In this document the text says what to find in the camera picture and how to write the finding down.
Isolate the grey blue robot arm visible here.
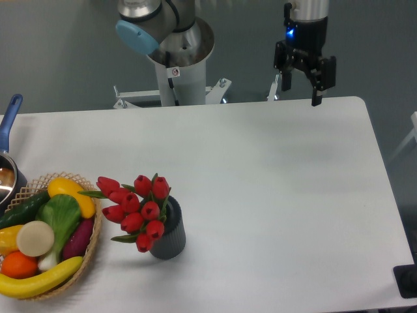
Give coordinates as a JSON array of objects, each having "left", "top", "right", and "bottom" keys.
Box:
[{"left": 115, "top": 1, "right": 336, "bottom": 106}]

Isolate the yellow banana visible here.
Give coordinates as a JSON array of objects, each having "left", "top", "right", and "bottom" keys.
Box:
[{"left": 1, "top": 256, "right": 83, "bottom": 299}]

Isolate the yellow bell pepper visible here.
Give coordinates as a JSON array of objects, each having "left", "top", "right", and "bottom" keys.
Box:
[{"left": 0, "top": 224, "right": 23, "bottom": 256}]

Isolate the blue handled saucepan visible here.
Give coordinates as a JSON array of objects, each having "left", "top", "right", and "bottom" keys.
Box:
[{"left": 1, "top": 94, "right": 27, "bottom": 215}]

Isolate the black device at table edge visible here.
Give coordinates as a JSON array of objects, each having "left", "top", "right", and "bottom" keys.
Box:
[{"left": 393, "top": 264, "right": 416, "bottom": 299}]

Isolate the woven wicker basket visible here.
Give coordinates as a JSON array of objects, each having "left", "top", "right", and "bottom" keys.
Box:
[{"left": 6, "top": 172, "right": 102, "bottom": 301}]

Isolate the red tulip bouquet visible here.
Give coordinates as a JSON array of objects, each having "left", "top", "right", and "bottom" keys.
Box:
[{"left": 78, "top": 174, "right": 171, "bottom": 252}]

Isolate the yellow squash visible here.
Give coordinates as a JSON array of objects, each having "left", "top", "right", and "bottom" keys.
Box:
[{"left": 47, "top": 177, "right": 96, "bottom": 218}]

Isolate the green bok choy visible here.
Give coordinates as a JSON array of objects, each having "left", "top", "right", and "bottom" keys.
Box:
[{"left": 36, "top": 194, "right": 81, "bottom": 272}]

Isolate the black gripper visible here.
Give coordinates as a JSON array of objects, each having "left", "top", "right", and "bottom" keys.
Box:
[{"left": 274, "top": 16, "right": 336, "bottom": 106}]

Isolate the purple sweet potato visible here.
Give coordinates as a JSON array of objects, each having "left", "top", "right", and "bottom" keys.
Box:
[{"left": 62, "top": 218, "right": 94, "bottom": 260}]

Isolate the white frame at right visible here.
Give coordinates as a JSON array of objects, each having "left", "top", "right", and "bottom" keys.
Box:
[{"left": 388, "top": 112, "right": 416, "bottom": 165}]

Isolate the green cucumber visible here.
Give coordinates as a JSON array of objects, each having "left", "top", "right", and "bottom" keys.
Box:
[{"left": 1, "top": 191, "right": 50, "bottom": 229}]

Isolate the dark grey ribbed vase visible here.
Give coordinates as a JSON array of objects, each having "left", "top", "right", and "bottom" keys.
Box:
[{"left": 136, "top": 196, "right": 186, "bottom": 260}]

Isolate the orange fruit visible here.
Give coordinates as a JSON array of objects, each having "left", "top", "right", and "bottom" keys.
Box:
[{"left": 1, "top": 251, "right": 38, "bottom": 279}]

